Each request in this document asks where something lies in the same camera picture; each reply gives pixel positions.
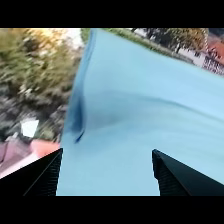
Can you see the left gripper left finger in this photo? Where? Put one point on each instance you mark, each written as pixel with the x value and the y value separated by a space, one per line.
pixel 40 176

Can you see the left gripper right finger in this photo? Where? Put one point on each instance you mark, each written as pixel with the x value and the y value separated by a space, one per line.
pixel 181 180

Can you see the light blue shirt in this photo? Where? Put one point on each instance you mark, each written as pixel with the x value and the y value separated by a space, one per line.
pixel 140 110

